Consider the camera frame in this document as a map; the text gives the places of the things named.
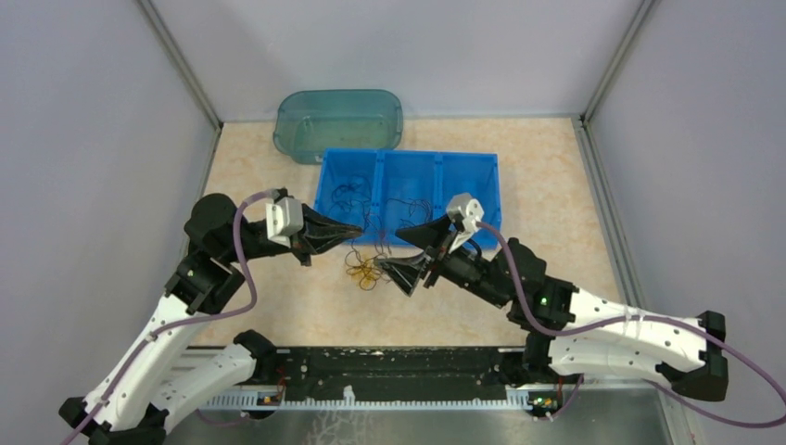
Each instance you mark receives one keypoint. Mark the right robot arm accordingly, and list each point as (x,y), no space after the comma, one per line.
(570,331)

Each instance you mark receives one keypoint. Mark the blue three-compartment bin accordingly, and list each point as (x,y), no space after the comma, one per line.
(384,190)

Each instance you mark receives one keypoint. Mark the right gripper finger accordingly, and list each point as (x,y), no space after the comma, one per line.
(437,234)
(405,273)

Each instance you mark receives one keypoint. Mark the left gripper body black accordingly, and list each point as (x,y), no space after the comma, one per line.
(299,247)

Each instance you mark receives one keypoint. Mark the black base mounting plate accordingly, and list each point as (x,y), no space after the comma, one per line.
(401,374)

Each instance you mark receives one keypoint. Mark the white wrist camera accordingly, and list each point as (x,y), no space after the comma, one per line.
(284,219)
(465,212)

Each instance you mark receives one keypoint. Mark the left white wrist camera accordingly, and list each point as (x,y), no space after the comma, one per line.
(284,219)

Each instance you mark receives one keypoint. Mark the white cable duct strip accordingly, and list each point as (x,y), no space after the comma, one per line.
(251,399)

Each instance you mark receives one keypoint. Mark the aluminium frame rail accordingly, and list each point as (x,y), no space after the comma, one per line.
(262,363)

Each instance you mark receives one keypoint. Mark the teal transparent plastic tub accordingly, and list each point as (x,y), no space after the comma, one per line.
(309,122)

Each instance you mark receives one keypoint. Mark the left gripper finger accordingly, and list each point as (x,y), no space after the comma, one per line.
(321,240)
(316,224)

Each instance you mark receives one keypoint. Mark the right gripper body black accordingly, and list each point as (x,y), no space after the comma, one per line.
(462,267)

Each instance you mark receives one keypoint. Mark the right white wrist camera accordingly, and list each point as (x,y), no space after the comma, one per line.
(465,212)

